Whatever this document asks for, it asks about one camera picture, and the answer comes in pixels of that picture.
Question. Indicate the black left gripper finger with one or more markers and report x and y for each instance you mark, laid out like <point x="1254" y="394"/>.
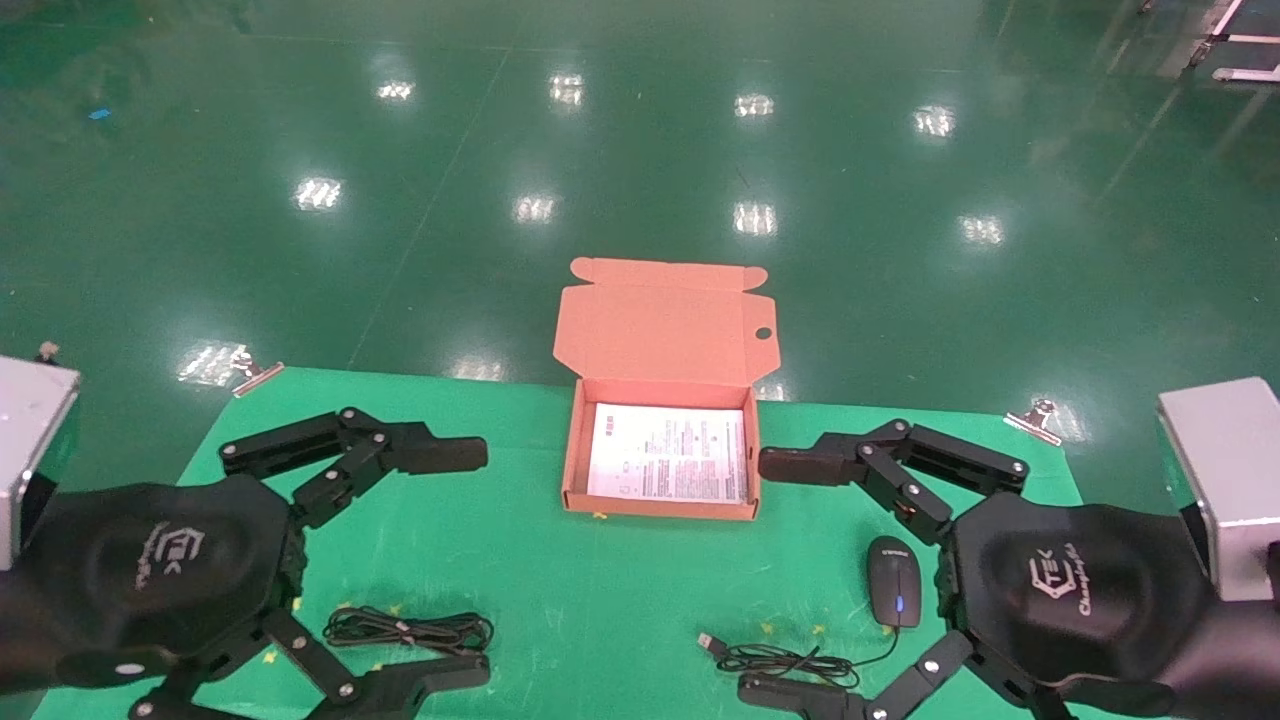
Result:
<point x="440" y="455"/>
<point x="430" y="678"/>

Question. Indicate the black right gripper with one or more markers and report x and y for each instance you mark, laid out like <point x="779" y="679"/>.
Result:
<point x="1070" y="590"/>

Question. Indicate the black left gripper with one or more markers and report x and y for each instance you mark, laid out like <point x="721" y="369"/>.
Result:
<point x="150" y="570"/>

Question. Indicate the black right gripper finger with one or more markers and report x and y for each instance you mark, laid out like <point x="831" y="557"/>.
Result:
<point x="790" y="695"/>
<point x="800" y="462"/>

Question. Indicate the open orange cardboard box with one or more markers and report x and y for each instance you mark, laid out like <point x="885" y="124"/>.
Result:
<point x="650" y="330"/>

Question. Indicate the white printed instruction sheet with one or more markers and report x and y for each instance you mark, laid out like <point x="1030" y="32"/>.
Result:
<point x="665" y="455"/>

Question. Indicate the green table mat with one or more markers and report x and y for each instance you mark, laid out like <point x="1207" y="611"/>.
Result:
<point x="560" y="600"/>

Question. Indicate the silver metal binder clip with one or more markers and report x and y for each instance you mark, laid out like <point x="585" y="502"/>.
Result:
<point x="255" y="375"/>
<point x="1035" y="420"/>

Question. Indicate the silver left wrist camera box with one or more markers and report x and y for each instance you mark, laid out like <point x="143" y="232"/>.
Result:
<point x="30" y="440"/>

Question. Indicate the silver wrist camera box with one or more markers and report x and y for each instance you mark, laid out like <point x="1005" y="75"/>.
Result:
<point x="30" y="440"/>
<point x="1225" y="480"/>

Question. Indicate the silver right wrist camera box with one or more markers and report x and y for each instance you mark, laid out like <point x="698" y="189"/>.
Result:
<point x="1225" y="480"/>

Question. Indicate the white metal frame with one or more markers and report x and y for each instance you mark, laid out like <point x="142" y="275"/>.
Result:
<point x="1240" y="40"/>

